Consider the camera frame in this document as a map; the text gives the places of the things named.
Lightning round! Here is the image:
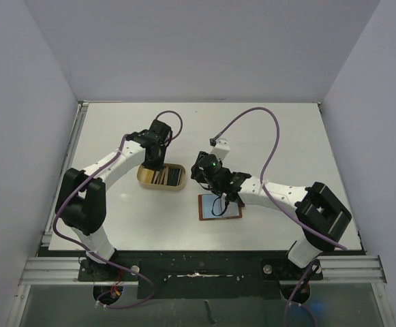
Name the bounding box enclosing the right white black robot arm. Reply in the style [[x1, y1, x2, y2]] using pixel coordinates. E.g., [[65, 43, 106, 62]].
[[191, 151, 352, 279]]

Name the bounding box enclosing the beige oval tray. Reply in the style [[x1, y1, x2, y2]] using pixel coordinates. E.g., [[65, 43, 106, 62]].
[[137, 163, 186, 191]]

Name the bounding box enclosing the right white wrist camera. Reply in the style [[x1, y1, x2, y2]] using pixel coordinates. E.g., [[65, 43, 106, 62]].
[[210, 138, 230, 161]]

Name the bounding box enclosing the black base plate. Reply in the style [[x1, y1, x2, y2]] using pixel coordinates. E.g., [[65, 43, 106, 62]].
[[78, 251, 323, 299]]

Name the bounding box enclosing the black thin wire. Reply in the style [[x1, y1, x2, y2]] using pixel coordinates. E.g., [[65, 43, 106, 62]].
[[211, 193, 231, 217]]

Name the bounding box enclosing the brown leather card holder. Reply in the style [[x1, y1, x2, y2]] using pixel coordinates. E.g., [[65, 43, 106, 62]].
[[198, 194, 243, 221]]

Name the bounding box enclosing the aluminium frame rail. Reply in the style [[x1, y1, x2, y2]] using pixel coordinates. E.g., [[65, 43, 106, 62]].
[[20, 255, 386, 285]]

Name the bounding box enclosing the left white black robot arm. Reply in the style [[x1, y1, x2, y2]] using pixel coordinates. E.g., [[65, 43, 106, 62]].
[[52, 119, 173, 280]]

